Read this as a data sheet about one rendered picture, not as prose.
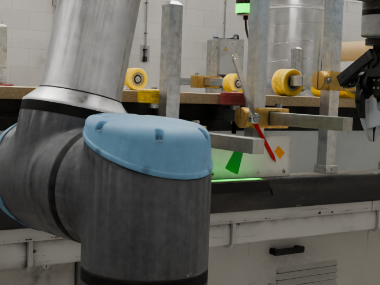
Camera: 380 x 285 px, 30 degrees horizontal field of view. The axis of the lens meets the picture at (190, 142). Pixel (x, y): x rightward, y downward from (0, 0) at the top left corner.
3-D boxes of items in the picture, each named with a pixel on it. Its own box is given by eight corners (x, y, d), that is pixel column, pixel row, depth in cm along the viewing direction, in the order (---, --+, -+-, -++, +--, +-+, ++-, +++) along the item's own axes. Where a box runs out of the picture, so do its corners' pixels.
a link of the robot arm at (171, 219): (134, 289, 73) (139, 119, 72) (45, 257, 85) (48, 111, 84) (236, 268, 83) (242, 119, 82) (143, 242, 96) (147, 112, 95)
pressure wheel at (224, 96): (254, 134, 188) (257, 91, 187) (230, 134, 184) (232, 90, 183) (236, 132, 195) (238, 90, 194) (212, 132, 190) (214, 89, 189)
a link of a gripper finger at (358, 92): (359, 118, 146) (361, 75, 145) (353, 117, 147) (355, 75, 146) (375, 118, 148) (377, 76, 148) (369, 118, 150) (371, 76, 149)
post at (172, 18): (175, 212, 162) (183, 1, 159) (162, 214, 161) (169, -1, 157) (167, 210, 165) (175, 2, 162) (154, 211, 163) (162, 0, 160)
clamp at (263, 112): (288, 128, 178) (289, 108, 178) (246, 128, 171) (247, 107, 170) (273, 127, 183) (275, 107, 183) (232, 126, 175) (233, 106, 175)
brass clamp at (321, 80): (362, 91, 191) (363, 73, 190) (325, 90, 183) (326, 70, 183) (345, 91, 196) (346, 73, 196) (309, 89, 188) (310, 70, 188)
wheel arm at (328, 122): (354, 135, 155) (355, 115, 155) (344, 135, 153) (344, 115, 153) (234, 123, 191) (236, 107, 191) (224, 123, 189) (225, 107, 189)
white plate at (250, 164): (289, 176, 179) (292, 136, 179) (205, 180, 165) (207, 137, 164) (288, 175, 180) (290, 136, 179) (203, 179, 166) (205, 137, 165)
